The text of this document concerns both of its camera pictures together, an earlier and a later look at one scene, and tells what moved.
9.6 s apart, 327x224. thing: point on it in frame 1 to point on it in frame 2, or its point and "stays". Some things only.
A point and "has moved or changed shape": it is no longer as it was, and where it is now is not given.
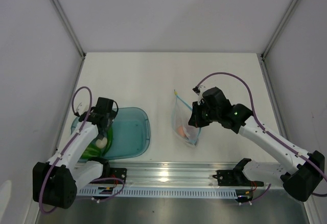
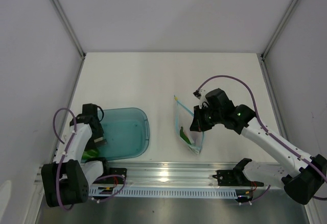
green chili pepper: [109, 138] to [183, 135]
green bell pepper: [92, 151] stays
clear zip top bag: [181, 114] has moved or changed shape
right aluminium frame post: [261, 56] stays
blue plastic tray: [131, 131] stays
